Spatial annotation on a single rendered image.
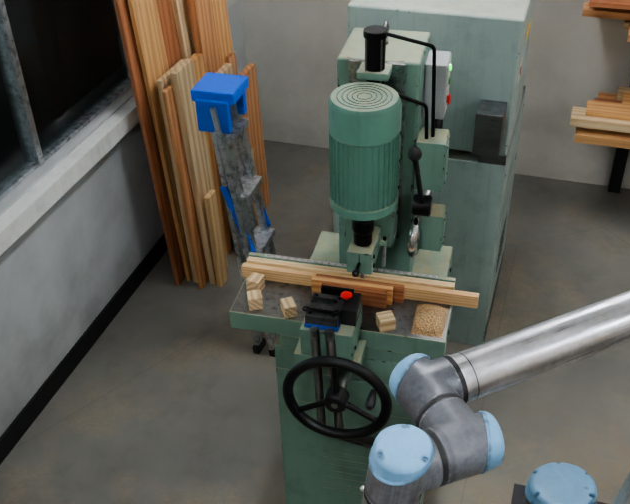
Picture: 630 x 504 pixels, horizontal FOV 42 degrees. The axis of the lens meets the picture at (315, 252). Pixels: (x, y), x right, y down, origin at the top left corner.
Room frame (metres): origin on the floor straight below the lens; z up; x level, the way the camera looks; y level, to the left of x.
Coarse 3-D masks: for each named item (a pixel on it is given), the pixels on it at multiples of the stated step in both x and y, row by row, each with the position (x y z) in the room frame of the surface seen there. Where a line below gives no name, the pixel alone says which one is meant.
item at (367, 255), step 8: (376, 232) 1.88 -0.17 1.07; (352, 240) 1.84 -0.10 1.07; (376, 240) 1.84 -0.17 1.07; (352, 248) 1.81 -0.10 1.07; (360, 248) 1.80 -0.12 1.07; (368, 248) 1.80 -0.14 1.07; (376, 248) 1.84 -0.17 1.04; (352, 256) 1.79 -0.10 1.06; (360, 256) 1.78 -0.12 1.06; (368, 256) 1.78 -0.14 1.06; (376, 256) 1.84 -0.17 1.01; (352, 264) 1.79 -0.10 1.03; (368, 264) 1.78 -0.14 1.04; (360, 272) 1.78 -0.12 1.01; (368, 272) 1.78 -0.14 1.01
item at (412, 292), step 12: (252, 264) 1.92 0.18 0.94; (276, 276) 1.89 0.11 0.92; (288, 276) 1.88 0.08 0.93; (300, 276) 1.87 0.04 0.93; (408, 288) 1.79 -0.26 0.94; (420, 288) 1.79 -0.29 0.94; (432, 288) 1.78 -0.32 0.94; (420, 300) 1.78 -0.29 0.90; (432, 300) 1.77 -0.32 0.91; (444, 300) 1.76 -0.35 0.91; (456, 300) 1.75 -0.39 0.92; (468, 300) 1.75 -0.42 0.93
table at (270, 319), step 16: (272, 288) 1.86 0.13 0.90; (288, 288) 1.85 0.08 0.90; (304, 288) 1.85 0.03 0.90; (240, 304) 1.79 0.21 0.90; (272, 304) 1.78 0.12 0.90; (304, 304) 1.78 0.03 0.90; (400, 304) 1.77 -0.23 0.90; (416, 304) 1.76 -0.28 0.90; (432, 304) 1.76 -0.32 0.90; (240, 320) 1.75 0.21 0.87; (256, 320) 1.74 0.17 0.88; (272, 320) 1.73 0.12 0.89; (288, 320) 1.72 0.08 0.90; (368, 320) 1.70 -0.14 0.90; (400, 320) 1.70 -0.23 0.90; (448, 320) 1.69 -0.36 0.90; (368, 336) 1.66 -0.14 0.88; (384, 336) 1.65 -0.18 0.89; (400, 336) 1.64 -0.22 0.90; (416, 336) 1.63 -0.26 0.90; (416, 352) 1.63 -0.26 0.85; (432, 352) 1.61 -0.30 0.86
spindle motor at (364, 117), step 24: (336, 96) 1.83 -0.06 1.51; (360, 96) 1.83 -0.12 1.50; (384, 96) 1.83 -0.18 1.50; (336, 120) 1.78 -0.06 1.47; (360, 120) 1.75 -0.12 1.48; (384, 120) 1.75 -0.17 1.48; (336, 144) 1.79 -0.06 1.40; (360, 144) 1.74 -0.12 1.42; (384, 144) 1.76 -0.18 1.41; (336, 168) 1.79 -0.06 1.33; (360, 168) 1.74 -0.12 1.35; (384, 168) 1.76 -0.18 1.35; (336, 192) 1.79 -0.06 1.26; (360, 192) 1.74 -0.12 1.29; (384, 192) 1.76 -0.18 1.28; (360, 216) 1.74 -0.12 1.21; (384, 216) 1.76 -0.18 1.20
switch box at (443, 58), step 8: (440, 56) 2.11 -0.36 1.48; (448, 56) 2.11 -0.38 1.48; (440, 64) 2.06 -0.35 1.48; (448, 64) 2.07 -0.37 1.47; (424, 72) 2.07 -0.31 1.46; (440, 72) 2.05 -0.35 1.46; (448, 72) 2.08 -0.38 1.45; (424, 80) 2.06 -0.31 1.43; (440, 80) 2.05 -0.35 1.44; (424, 88) 2.06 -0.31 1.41; (440, 88) 2.05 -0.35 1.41; (448, 88) 2.12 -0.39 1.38; (424, 96) 2.06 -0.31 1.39; (440, 96) 2.05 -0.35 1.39; (440, 104) 2.05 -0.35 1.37; (424, 112) 2.06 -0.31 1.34; (440, 112) 2.05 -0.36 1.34
